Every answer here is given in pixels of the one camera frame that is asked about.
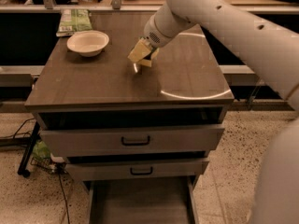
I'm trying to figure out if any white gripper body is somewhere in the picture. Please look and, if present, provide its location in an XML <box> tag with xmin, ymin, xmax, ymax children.
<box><xmin>144</xmin><ymin>15</ymin><xmax>171</xmax><ymax>48</ymax></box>

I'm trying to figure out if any green and yellow sponge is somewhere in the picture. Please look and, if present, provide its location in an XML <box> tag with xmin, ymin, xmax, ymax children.
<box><xmin>138</xmin><ymin>58</ymin><xmax>152</xmax><ymax>67</ymax></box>

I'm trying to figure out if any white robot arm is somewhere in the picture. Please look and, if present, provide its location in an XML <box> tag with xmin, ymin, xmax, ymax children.
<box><xmin>129</xmin><ymin>0</ymin><xmax>299</xmax><ymax>224</ymax></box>

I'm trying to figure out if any grey drawer cabinet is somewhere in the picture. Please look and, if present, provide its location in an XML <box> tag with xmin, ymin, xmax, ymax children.
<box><xmin>24</xmin><ymin>10</ymin><xmax>235</xmax><ymax>224</ymax></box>

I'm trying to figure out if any grey top drawer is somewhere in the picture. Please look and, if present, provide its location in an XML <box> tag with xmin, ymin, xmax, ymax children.
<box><xmin>41</xmin><ymin>124</ymin><xmax>224</xmax><ymax>157</ymax></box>

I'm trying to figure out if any grey middle drawer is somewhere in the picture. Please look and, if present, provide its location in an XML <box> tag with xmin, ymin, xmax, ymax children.
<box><xmin>66</xmin><ymin>158</ymin><xmax>208</xmax><ymax>181</ymax></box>

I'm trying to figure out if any grey open bottom drawer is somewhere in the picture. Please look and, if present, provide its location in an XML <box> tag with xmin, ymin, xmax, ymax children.
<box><xmin>87</xmin><ymin>176</ymin><xmax>199</xmax><ymax>224</ymax></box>

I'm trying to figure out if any white bowl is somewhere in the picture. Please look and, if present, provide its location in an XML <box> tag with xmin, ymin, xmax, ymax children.
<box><xmin>67</xmin><ymin>31</ymin><xmax>109</xmax><ymax>57</ymax></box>

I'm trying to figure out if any green snack bag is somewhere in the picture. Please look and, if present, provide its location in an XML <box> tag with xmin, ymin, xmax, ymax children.
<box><xmin>56</xmin><ymin>9</ymin><xmax>92</xmax><ymax>37</ymax></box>

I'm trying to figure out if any green bag on floor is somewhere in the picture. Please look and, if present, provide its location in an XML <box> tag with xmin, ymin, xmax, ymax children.
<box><xmin>33</xmin><ymin>140</ymin><xmax>50</xmax><ymax>160</ymax></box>

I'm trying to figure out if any black stand leg left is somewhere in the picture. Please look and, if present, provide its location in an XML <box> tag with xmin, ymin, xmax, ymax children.
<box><xmin>17</xmin><ymin>122</ymin><xmax>40</xmax><ymax>178</ymax></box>

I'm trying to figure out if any black floor cable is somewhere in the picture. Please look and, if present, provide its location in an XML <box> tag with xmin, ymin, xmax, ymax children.
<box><xmin>57</xmin><ymin>171</ymin><xmax>71</xmax><ymax>224</ymax></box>

